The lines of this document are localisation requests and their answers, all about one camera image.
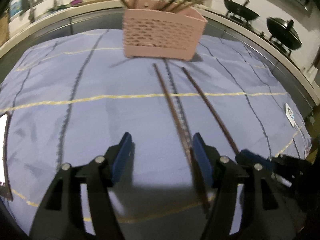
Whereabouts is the smartphone with lit screen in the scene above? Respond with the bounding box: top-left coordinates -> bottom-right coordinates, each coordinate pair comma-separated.
0,112 -> 13,201

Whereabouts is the black wok with handle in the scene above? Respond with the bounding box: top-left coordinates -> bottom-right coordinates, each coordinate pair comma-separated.
223,0 -> 260,23

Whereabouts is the dark blue chopstick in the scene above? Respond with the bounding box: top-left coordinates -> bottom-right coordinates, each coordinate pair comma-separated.
182,67 -> 240,155

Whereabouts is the pink perforated utensil basket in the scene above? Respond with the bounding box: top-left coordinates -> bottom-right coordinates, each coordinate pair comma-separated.
122,0 -> 207,61

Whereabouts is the dark red chopstick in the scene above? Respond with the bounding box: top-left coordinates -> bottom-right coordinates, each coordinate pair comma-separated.
153,63 -> 210,218

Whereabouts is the chrome kitchen faucet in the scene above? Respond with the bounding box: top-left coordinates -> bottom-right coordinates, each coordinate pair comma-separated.
14,0 -> 35,23

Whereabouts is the reddish brown chopstick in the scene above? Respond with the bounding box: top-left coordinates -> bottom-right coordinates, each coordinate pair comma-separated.
171,0 -> 207,13

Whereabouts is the black lidded wok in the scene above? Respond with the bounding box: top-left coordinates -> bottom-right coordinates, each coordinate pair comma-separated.
266,17 -> 302,50

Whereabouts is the blue detergent jug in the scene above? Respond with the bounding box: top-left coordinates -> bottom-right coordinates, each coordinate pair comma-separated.
9,0 -> 23,21

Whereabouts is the blue checked table cloth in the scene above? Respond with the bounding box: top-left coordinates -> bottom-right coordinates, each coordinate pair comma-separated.
1,29 -> 311,239

